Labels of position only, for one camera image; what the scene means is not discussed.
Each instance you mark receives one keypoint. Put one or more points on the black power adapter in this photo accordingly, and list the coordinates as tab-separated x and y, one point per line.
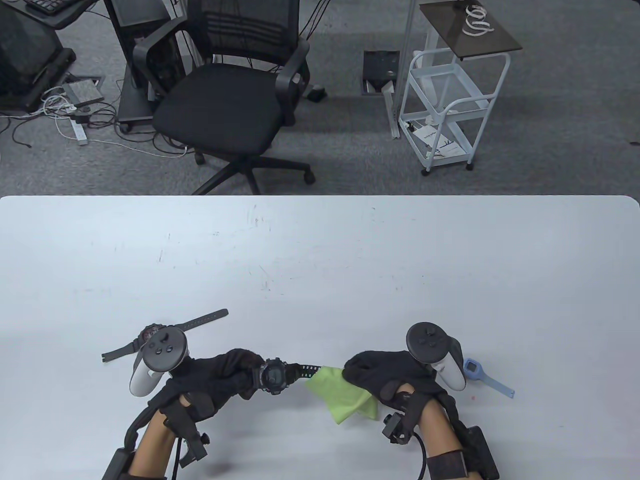
82	119

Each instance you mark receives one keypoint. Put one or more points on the person's right forearm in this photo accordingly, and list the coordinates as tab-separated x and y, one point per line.
440	430

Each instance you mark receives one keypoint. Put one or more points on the light blue watch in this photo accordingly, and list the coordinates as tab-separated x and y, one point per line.
492	382

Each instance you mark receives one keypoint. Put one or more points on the black watch with grey face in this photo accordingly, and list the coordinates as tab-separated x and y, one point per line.
272	376

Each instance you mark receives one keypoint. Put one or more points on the black floor equipment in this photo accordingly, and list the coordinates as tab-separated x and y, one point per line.
25	50

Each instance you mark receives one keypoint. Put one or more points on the black keyboard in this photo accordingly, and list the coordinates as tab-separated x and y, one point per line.
47	5

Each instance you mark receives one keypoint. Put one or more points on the grey floor plate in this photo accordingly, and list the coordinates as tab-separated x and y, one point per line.
82	90

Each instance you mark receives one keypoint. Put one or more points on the black mesh office chair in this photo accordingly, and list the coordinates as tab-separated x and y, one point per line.
220	110

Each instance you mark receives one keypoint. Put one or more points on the black wrist camera unit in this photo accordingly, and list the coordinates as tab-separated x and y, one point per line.
482	452
116	465

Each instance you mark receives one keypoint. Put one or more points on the black watch with red face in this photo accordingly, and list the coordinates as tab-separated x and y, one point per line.
200	320

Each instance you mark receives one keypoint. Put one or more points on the black open floor hatch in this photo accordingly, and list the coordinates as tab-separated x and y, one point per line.
380	65

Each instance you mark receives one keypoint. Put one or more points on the small black floor device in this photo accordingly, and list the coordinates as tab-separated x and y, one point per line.
316	94

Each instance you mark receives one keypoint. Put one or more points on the white paper booklet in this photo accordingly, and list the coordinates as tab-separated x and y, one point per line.
435	142

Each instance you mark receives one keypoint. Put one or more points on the person's left forearm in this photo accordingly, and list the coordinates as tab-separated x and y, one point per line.
152	445

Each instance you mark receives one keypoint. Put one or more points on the black glove sensor box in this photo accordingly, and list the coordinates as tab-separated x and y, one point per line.
187	435
396	429

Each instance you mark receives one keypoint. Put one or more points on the person's right hand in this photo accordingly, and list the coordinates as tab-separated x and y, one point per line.
385	370

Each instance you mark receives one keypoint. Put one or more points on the green cleaning cloth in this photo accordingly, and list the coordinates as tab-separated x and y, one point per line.
345	397

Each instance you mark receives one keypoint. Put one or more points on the black desk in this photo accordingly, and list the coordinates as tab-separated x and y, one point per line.
70	17

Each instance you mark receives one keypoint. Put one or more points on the black forearm band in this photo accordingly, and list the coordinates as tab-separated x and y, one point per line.
447	466

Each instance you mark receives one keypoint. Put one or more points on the person's left hand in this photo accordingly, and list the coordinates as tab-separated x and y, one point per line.
215	375

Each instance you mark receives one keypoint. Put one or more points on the white metal stand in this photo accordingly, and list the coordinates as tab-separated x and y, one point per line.
391	110

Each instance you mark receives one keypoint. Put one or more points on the dark brown side table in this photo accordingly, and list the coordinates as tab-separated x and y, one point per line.
480	42

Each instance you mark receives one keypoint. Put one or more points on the black computer cart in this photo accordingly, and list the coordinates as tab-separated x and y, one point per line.
135	102

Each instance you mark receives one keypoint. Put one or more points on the white power strip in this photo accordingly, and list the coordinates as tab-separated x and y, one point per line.
80	134

